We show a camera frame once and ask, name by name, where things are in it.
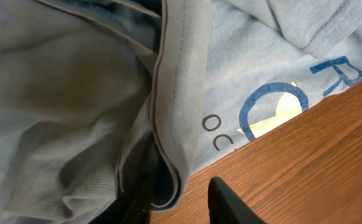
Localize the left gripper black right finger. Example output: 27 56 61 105
208 177 266 224

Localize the light blue t-shirt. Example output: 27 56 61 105
0 0 362 223

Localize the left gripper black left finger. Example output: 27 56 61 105
90 175 153 224

